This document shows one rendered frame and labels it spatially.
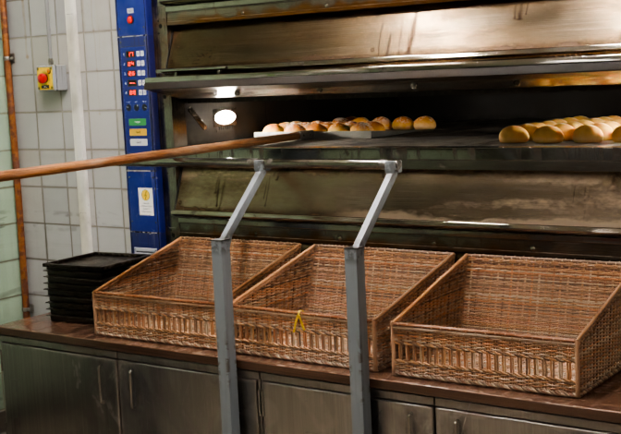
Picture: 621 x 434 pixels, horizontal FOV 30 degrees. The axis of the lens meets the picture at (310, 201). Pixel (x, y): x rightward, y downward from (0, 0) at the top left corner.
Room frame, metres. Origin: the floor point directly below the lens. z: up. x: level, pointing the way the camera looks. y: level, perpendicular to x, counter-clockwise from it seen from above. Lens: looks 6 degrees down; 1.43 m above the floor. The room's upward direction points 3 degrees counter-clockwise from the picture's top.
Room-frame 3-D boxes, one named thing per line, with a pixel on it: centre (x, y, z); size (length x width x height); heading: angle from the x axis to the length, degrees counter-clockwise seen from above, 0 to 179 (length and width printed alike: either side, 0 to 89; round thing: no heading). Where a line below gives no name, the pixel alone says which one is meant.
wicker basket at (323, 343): (3.56, -0.08, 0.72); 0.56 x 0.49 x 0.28; 53
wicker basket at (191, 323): (3.91, 0.40, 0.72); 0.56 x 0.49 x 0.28; 55
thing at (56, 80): (4.63, 1.00, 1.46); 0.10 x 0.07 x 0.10; 54
